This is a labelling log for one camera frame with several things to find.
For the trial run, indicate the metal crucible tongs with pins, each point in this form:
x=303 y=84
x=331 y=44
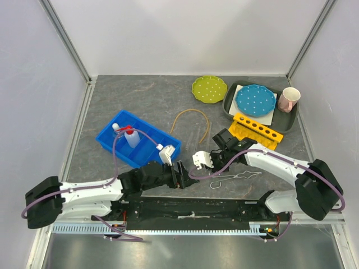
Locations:
x=217 y=183

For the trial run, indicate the yellow test tube rack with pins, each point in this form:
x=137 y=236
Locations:
x=244 y=127

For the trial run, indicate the blue dotted plate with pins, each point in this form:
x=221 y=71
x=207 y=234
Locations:
x=255 y=100

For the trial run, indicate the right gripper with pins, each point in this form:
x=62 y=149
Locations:
x=216 y=168

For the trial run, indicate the pink mug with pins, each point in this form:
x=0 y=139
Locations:
x=288 y=99

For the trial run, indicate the squeeze bottle red cap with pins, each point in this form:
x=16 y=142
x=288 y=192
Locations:
x=132 y=137

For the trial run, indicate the cable duct rail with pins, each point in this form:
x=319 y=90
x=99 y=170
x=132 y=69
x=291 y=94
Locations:
x=102 y=229

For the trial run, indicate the green dotted plate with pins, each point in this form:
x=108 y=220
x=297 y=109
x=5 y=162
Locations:
x=209 y=89

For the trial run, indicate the tan rubber tube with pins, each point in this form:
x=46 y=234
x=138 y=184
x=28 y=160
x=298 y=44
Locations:
x=192 y=110

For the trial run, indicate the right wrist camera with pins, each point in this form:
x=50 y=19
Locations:
x=202 y=159

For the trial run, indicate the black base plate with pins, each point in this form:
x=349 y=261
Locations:
x=189 y=214

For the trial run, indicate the dark green tray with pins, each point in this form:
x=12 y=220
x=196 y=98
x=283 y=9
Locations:
x=281 y=122

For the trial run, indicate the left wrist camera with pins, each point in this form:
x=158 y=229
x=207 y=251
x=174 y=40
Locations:
x=165 y=153

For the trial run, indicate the blue plastic compartment bin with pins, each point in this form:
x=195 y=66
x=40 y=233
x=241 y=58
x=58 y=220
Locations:
x=145 y=151

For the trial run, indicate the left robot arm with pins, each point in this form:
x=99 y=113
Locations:
x=52 y=200

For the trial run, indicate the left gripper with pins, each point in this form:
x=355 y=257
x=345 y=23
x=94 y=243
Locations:
x=185 y=182

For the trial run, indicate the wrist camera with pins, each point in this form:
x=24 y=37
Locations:
x=165 y=153
x=202 y=159

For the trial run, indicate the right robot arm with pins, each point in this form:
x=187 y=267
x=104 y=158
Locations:
x=316 y=190

